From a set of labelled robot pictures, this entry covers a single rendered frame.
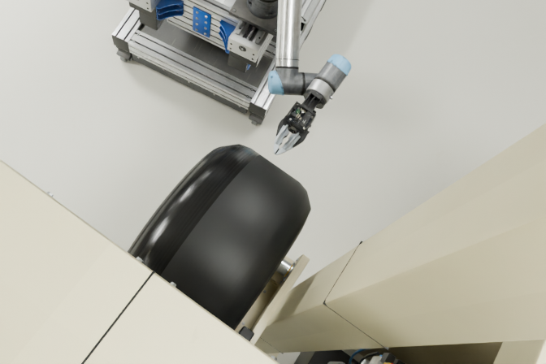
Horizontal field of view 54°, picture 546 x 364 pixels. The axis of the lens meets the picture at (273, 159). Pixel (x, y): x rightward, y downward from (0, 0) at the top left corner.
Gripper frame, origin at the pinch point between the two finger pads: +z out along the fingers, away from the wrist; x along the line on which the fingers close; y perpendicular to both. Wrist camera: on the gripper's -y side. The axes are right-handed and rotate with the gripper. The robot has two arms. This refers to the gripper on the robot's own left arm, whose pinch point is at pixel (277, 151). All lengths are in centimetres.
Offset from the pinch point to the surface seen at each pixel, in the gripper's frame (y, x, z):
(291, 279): -12.5, 25.1, 26.9
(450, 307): 94, 33, 30
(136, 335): 75, 6, 53
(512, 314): 102, 35, 29
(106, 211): -106, -58, 43
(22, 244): 75, -14, 53
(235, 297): 37, 14, 41
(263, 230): 37.2, 10.8, 26.7
